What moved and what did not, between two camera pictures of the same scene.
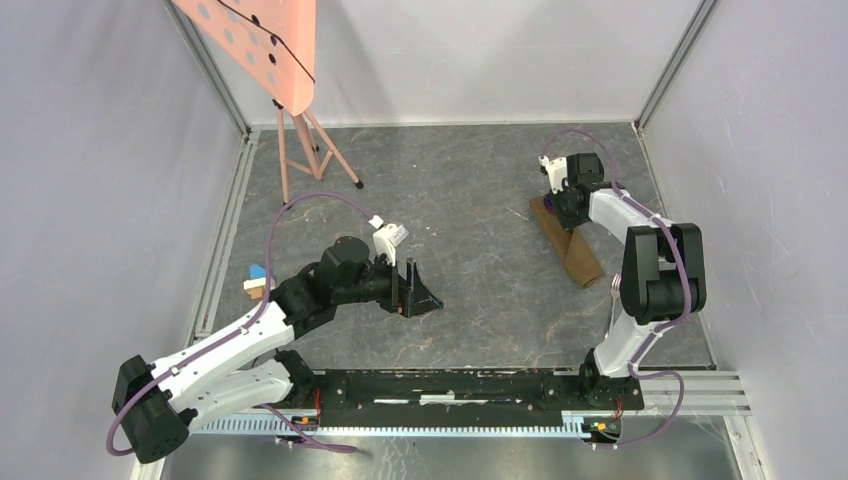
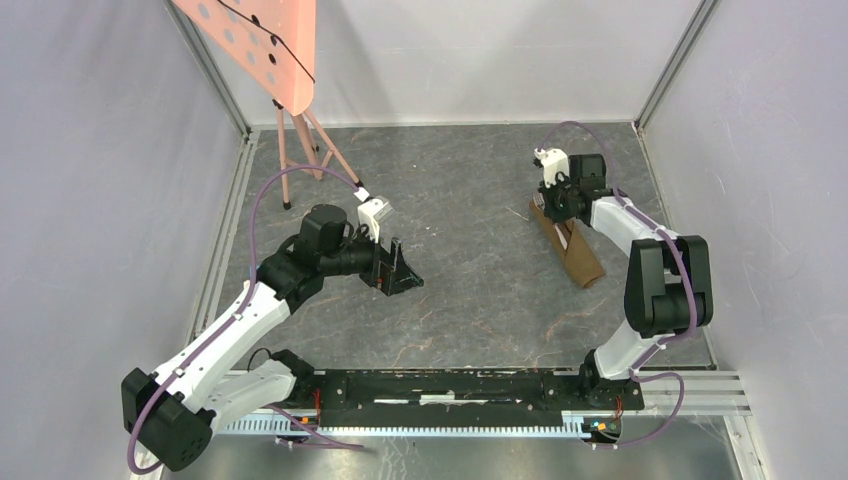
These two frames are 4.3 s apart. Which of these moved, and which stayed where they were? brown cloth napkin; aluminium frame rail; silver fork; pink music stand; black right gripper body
Moved: silver fork
Stayed: black right gripper body; pink music stand; aluminium frame rail; brown cloth napkin
